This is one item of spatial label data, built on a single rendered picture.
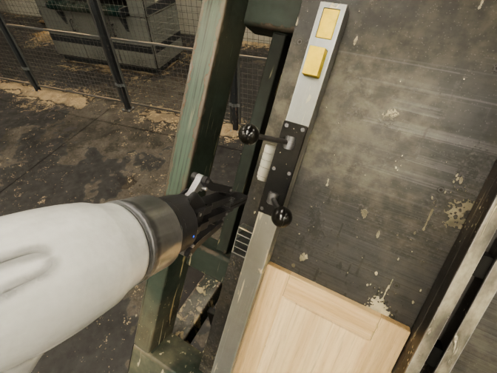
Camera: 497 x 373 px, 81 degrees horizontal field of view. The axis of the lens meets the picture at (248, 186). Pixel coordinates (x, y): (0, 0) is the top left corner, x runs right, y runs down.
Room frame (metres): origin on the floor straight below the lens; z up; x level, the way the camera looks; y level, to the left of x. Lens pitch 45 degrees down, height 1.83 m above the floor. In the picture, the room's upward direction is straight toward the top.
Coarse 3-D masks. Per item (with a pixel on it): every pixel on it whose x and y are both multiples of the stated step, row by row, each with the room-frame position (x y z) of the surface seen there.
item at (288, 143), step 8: (240, 128) 0.43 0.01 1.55; (248, 128) 0.42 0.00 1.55; (256, 128) 0.43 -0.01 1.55; (240, 136) 0.42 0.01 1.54; (248, 136) 0.41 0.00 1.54; (256, 136) 0.42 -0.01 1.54; (264, 136) 0.44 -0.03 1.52; (272, 136) 0.45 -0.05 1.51; (288, 136) 0.47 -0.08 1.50; (248, 144) 0.41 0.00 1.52; (288, 144) 0.46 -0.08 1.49
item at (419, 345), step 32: (480, 192) 0.35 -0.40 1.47; (480, 224) 0.28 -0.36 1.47; (448, 256) 0.29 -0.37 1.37; (480, 256) 0.25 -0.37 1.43; (448, 288) 0.22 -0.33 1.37; (480, 288) 0.21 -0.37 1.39; (416, 320) 0.21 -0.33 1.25; (448, 320) 0.20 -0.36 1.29; (416, 352) 0.16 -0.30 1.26; (448, 352) 0.15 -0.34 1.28
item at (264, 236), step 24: (336, 24) 0.58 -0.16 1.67; (336, 48) 0.57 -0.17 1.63; (312, 96) 0.52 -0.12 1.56; (288, 120) 0.51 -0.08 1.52; (312, 120) 0.50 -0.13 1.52; (288, 192) 0.43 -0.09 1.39; (264, 216) 0.40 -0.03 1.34; (264, 240) 0.37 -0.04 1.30; (264, 264) 0.34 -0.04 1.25; (240, 288) 0.31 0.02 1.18; (240, 312) 0.28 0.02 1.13; (240, 336) 0.24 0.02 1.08; (216, 360) 0.21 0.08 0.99
